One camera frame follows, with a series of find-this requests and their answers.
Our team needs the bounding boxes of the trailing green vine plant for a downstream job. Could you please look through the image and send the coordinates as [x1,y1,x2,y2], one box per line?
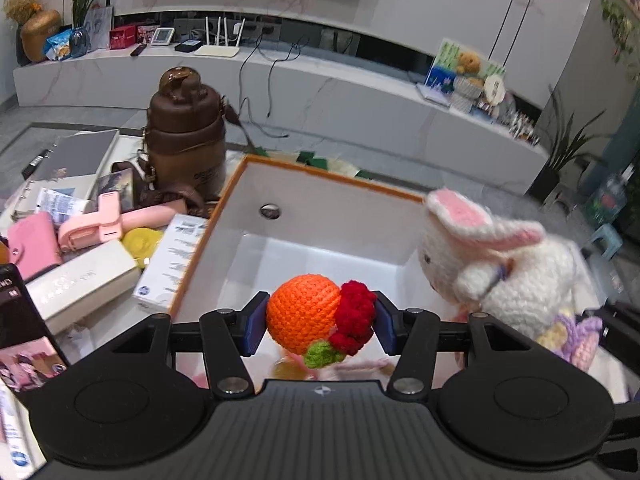
[600,0,640,86]

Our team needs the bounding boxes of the blue plastic stool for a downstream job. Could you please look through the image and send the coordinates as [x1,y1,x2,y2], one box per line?
[590,223,624,261]

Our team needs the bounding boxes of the clear water jug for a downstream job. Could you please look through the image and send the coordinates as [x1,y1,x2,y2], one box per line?
[582,162,636,228]

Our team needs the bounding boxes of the leafy plant in glass vase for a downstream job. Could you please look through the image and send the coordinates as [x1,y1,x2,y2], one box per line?
[65,0,126,57]

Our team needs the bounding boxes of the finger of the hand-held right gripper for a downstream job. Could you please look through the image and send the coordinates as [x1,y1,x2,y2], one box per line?
[600,402,640,471]
[602,302,640,344]

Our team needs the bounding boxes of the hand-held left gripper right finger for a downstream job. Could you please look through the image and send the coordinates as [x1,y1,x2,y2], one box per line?
[372,291,555,397]

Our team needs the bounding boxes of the pink strap keychain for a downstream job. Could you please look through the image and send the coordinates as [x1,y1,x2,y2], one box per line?
[320,355,398,378]

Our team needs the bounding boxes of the gold flower-shaped charm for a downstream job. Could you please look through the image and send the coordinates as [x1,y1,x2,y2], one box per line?
[272,355,313,381]

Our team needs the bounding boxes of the blue snack bag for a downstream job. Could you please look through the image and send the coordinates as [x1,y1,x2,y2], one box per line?
[42,30,76,61]

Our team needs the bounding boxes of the pink wallet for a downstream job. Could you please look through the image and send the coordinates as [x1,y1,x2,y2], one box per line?
[7,211,63,281]

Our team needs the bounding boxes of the white crocheted bunny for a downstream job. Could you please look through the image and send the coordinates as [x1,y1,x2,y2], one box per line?
[417,187,603,373]

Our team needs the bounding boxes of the white round hand fan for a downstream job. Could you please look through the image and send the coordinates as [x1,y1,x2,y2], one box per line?
[482,75,506,106]

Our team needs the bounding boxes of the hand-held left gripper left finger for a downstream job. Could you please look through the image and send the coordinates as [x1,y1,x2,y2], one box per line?
[94,291,271,399]

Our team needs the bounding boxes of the white medicine box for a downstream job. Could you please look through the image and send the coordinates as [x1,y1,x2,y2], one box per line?
[132,212,210,313]

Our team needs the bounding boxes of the white bag green bows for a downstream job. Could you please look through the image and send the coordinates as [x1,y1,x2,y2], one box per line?
[295,150,381,181]

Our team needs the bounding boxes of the marble tv cabinet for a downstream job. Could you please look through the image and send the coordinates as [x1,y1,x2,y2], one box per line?
[12,5,551,196]

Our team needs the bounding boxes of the black phone box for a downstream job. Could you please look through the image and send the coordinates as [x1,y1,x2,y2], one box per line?
[0,262,71,393]

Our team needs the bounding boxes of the black white toy cars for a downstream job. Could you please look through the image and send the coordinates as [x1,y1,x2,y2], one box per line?
[507,115,541,146]

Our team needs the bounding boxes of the potted plant long leaves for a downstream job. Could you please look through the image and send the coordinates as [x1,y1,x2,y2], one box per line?
[527,85,616,203]

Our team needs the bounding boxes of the black cable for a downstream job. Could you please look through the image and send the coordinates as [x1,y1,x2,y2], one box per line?
[238,42,301,141]

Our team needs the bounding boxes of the crocheted orange with red flower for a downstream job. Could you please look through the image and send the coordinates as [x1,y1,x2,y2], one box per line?
[266,274,378,370]

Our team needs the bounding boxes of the white marble desktop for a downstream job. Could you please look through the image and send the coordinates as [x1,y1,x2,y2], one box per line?
[0,122,640,480]

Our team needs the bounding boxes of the gold vase dried flowers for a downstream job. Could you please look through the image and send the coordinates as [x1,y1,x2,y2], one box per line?
[2,0,62,63]

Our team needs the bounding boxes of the tissue pack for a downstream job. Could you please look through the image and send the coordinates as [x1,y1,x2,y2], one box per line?
[37,187,96,226]

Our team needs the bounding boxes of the flower painting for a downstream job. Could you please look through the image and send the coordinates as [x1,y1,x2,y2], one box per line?
[425,39,506,93]

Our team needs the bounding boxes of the orange storage box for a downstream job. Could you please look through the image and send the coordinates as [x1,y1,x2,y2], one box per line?
[170,154,631,406]

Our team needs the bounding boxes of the yellow round object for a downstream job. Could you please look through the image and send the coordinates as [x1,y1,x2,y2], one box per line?
[121,227,166,268]

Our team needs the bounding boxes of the small black device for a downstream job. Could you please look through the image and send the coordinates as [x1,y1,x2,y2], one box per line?
[22,149,53,179]

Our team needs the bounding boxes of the white blue box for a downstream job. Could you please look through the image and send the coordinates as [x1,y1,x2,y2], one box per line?
[0,385,46,480]

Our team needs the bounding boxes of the dark photo card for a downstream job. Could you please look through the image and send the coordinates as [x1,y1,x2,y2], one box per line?
[95,167,136,211]

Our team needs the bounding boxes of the white router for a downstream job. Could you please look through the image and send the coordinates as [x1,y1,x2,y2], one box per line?
[194,16,246,57]

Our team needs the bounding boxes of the grey closed laptop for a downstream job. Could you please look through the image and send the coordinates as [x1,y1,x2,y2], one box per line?
[416,82,451,108]

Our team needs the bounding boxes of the white ring binder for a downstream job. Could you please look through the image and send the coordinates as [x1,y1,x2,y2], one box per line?
[10,172,101,222]

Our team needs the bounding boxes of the white long box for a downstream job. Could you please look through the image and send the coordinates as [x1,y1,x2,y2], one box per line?
[25,239,143,336]

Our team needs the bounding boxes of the red box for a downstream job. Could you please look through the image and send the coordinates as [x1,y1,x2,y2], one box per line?
[109,25,138,50]

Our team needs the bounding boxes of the brown water bottle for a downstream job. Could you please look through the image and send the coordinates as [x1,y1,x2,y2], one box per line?
[137,66,241,211]

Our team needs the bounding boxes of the brown teddy bear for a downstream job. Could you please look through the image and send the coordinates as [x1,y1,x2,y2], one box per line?
[456,51,483,78]

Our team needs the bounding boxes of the pink handheld fan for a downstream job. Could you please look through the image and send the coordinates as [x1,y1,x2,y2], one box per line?
[57,191,183,253]

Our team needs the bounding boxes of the grey binder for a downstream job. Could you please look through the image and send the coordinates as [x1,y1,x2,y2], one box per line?
[30,129,121,183]

